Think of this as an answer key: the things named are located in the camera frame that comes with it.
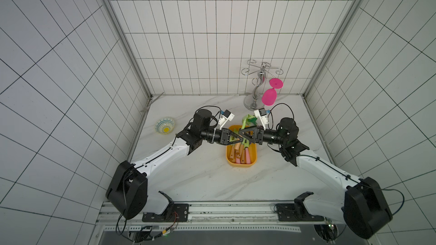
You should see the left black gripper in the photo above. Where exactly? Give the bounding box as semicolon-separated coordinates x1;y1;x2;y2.
201;126;244;146

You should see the yellow plastic storage box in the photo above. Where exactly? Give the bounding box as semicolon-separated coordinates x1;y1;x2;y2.
225;143;258;167

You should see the light green leaf rake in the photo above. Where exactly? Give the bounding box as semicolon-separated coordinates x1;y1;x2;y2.
241;114;257;129

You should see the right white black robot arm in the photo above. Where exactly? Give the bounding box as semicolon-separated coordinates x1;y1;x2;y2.
238;118;394;239

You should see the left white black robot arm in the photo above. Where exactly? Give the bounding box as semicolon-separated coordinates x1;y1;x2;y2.
106;108;243;220

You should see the silver metal glass rack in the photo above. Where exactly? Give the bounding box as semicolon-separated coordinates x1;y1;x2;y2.
241;59;283;111

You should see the pink plastic wine glass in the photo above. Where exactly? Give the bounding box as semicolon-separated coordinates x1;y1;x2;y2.
261;78;283;106

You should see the patterned small bowl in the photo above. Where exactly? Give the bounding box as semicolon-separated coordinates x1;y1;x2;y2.
154;117;176;135

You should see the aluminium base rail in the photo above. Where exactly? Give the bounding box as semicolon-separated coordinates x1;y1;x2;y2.
89;201;379;245

